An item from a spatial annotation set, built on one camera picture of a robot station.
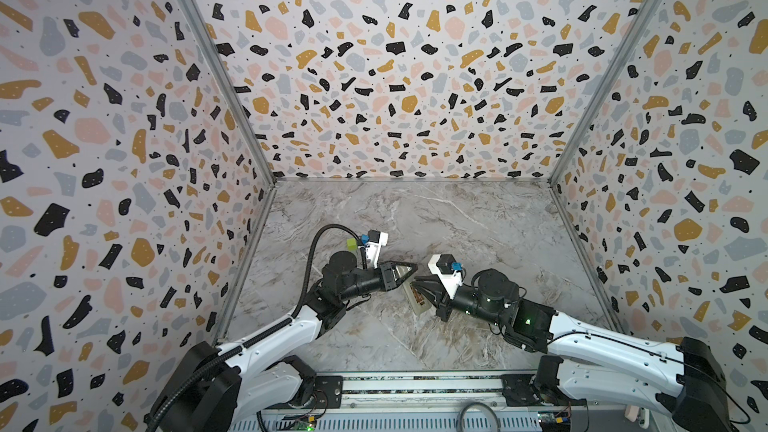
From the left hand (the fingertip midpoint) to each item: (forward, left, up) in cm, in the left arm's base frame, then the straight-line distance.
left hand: (417, 267), depth 70 cm
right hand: (-4, +1, +2) cm, 5 cm away
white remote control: (-6, -1, -6) cm, 9 cm away
